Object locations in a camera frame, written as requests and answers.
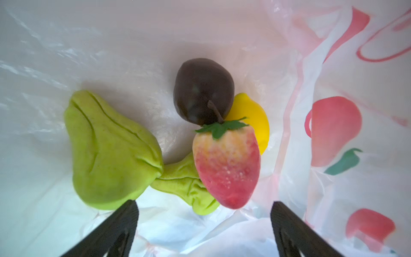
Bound yellow lemon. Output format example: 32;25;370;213
225;93;270;155

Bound green pear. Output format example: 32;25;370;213
64;90;164;210

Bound red strawberry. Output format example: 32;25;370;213
192;101;261;209

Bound pink plastic bag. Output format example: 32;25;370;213
1;1;411;257

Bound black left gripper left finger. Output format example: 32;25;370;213
63;200;139;257

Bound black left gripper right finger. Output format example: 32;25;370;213
270;201;343;257

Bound dark purple mangosteen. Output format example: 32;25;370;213
173;58;234;126

